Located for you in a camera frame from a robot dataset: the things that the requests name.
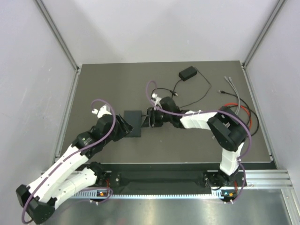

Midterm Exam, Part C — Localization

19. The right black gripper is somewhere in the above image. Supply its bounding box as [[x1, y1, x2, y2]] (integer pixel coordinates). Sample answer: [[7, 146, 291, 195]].
[[142, 107, 173, 128]]

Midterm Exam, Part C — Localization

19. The black network switch box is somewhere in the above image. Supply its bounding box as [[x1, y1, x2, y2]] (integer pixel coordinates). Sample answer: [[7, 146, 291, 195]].
[[124, 110, 142, 138]]

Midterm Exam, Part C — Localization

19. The thin black power cord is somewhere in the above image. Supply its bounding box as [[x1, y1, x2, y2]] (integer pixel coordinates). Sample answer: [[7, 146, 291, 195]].
[[140, 69, 213, 118]]

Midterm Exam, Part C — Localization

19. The black ethernet cable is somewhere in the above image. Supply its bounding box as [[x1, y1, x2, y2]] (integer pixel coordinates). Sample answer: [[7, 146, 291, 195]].
[[218, 89, 259, 136]]

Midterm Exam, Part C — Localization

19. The red ethernet cable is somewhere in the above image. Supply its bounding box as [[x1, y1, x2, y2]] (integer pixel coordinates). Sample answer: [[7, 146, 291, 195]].
[[224, 102, 253, 128]]

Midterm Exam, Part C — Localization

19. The grey ethernet cable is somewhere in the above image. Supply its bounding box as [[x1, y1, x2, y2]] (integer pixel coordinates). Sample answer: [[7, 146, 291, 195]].
[[228, 76, 242, 114], [224, 76, 240, 113]]

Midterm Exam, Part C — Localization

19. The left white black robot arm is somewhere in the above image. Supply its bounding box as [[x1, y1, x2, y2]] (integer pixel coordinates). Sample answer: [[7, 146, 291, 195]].
[[16, 108, 133, 225]]

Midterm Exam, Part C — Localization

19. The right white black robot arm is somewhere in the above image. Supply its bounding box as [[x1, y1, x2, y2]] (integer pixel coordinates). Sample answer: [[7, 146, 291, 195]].
[[142, 94, 249, 190]]

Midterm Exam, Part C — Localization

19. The black power adapter brick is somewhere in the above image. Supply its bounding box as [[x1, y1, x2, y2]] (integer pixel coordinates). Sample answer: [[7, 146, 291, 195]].
[[179, 66, 197, 81]]

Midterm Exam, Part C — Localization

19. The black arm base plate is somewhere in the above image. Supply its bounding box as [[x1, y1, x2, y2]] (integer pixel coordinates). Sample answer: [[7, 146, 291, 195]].
[[93, 164, 248, 188]]

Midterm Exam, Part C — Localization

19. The grey slotted cable duct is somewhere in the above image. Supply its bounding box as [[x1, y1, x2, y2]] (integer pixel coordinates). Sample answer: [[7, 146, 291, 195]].
[[72, 189, 237, 199]]

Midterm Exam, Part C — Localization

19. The aluminium frame rail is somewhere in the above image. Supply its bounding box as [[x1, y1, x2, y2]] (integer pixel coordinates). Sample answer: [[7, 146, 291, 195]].
[[39, 169, 293, 190]]

